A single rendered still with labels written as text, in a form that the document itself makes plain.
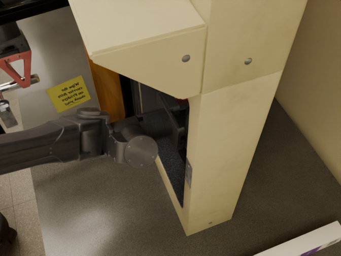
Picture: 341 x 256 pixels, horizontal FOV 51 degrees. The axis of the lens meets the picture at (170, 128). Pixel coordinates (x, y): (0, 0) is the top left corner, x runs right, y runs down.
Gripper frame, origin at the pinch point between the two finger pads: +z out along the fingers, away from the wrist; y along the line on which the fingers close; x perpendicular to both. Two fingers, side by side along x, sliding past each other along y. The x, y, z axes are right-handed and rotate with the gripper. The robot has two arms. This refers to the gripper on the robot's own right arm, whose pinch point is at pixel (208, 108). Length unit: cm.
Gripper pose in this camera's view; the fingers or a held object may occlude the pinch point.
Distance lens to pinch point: 71.3
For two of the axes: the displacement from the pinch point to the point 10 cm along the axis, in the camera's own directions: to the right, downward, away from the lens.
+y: -4.0, -7.4, 5.4
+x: -0.5, 6.1, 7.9
